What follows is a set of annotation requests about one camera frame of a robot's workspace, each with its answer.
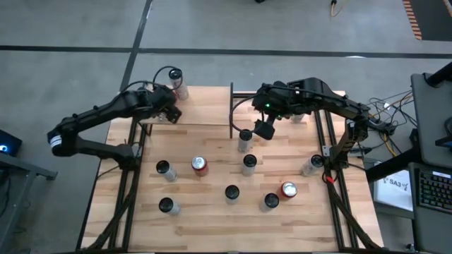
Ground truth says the white paper sheet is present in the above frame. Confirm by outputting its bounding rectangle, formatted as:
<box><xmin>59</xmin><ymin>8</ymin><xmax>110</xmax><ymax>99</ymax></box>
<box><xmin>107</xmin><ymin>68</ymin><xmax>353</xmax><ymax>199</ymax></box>
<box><xmin>373</xmin><ymin>170</ymin><xmax>415</xmax><ymax>212</ymax></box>

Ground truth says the Celsius can orange swirl logo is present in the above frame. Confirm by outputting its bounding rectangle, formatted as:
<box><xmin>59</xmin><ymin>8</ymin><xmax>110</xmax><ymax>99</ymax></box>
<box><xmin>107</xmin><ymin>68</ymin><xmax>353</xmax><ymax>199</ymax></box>
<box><xmin>167</xmin><ymin>67</ymin><xmax>190</xmax><ymax>102</ymax></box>

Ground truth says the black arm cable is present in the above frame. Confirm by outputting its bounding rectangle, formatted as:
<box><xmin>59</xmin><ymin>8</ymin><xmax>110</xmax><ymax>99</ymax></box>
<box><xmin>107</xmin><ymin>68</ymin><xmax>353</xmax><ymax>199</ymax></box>
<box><xmin>228</xmin><ymin>94</ymin><xmax>264</xmax><ymax>134</ymax></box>
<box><xmin>152</xmin><ymin>65</ymin><xmax>184</xmax><ymax>91</ymax></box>

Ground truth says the grey metal side table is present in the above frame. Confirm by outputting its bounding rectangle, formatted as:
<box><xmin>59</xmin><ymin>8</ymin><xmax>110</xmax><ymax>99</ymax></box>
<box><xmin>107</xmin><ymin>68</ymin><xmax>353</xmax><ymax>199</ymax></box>
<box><xmin>0</xmin><ymin>151</ymin><xmax>59</xmax><ymax>254</ymax></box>

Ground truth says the black box with blue light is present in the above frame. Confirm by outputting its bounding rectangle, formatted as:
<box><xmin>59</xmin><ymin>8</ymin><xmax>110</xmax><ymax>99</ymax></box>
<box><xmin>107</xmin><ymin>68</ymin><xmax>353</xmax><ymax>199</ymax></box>
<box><xmin>0</xmin><ymin>128</ymin><xmax>23</xmax><ymax>158</ymax></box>

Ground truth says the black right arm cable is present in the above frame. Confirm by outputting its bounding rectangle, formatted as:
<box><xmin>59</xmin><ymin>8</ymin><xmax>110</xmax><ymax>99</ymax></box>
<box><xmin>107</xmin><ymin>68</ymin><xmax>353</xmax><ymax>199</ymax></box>
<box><xmin>228</xmin><ymin>94</ymin><xmax>264</xmax><ymax>134</ymax></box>

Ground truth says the grey desk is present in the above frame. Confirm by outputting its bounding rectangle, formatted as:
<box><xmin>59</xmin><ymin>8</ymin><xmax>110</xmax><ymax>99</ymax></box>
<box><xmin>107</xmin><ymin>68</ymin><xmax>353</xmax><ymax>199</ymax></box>
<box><xmin>408</xmin><ymin>161</ymin><xmax>452</xmax><ymax>254</ymax></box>

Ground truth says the Celsius Arctic Vibe can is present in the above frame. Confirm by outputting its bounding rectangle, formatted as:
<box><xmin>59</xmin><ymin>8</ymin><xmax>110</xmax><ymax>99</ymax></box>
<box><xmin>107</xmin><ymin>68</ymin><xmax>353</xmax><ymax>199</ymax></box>
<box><xmin>155</xmin><ymin>159</ymin><xmax>179</xmax><ymax>183</ymax></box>

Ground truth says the backlit computer keyboard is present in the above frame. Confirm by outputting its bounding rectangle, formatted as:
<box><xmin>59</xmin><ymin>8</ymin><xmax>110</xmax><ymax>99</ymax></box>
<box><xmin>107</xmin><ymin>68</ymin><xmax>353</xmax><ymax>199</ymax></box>
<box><xmin>417</xmin><ymin>169</ymin><xmax>452</xmax><ymax>215</ymax></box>

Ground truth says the black aluminium table frame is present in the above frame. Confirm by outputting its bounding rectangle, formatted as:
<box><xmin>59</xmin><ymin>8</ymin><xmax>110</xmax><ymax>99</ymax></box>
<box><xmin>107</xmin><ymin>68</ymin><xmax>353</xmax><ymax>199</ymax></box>
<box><xmin>76</xmin><ymin>81</ymin><xmax>384</xmax><ymax>253</ymax></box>

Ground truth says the cable bundle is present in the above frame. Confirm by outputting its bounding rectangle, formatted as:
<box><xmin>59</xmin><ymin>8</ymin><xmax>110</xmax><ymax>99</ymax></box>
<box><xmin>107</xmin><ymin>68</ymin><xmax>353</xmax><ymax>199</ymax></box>
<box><xmin>347</xmin><ymin>90</ymin><xmax>416</xmax><ymax>158</ymax></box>

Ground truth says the black mat orange striped edge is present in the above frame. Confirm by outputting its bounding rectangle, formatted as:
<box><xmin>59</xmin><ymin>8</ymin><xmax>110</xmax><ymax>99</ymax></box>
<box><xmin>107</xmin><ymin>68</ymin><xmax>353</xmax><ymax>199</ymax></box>
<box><xmin>402</xmin><ymin>0</ymin><xmax>452</xmax><ymax>42</ymax></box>

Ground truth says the white Celsius can blue band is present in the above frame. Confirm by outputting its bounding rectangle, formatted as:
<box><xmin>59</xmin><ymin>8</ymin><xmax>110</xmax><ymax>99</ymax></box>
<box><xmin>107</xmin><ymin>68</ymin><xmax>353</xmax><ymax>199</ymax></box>
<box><xmin>224</xmin><ymin>184</ymin><xmax>241</xmax><ymax>206</ymax></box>

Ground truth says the black stand leg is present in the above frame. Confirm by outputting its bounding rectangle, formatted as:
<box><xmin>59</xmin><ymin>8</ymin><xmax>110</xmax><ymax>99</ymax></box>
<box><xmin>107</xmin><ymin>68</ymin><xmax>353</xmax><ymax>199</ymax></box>
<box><xmin>365</xmin><ymin>146</ymin><xmax>424</xmax><ymax>183</ymax></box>

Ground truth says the Celsius Tropical Vibe can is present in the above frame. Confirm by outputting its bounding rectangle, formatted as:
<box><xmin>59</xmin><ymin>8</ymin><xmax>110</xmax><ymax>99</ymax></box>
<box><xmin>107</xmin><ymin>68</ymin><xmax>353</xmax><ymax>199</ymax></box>
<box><xmin>242</xmin><ymin>154</ymin><xmax>258</xmax><ymax>177</ymax></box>

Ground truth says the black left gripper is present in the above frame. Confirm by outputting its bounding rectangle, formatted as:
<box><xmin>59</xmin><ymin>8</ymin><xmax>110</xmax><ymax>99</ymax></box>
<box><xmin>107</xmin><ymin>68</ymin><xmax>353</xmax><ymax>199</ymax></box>
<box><xmin>152</xmin><ymin>85</ymin><xmax>183</xmax><ymax>124</ymax></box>

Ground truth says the grey desk panel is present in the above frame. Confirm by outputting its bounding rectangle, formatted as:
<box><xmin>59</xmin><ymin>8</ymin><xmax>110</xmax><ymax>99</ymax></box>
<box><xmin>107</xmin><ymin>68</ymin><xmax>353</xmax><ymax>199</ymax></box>
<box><xmin>410</xmin><ymin>72</ymin><xmax>452</xmax><ymax>169</ymax></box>

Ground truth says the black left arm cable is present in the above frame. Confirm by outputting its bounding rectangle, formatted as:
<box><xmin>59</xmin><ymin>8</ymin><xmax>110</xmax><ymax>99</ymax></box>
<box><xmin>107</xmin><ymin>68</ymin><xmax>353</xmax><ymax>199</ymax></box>
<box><xmin>152</xmin><ymin>65</ymin><xmax>184</xmax><ymax>91</ymax></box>

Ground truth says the Celsius Peach Vibe can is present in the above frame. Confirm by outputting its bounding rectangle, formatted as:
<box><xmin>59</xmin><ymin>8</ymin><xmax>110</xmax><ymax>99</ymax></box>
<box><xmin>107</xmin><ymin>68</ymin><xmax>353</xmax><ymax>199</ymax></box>
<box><xmin>258</xmin><ymin>192</ymin><xmax>280</xmax><ymax>213</ymax></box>
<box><xmin>299</xmin><ymin>154</ymin><xmax>325</xmax><ymax>177</ymax></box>
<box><xmin>157</xmin><ymin>197</ymin><xmax>182</xmax><ymax>217</ymax></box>

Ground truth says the yellow cable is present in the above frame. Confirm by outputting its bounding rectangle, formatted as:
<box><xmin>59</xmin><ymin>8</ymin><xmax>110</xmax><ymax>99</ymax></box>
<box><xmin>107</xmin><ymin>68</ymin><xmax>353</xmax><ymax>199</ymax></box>
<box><xmin>329</xmin><ymin>0</ymin><xmax>352</xmax><ymax>18</ymax></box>

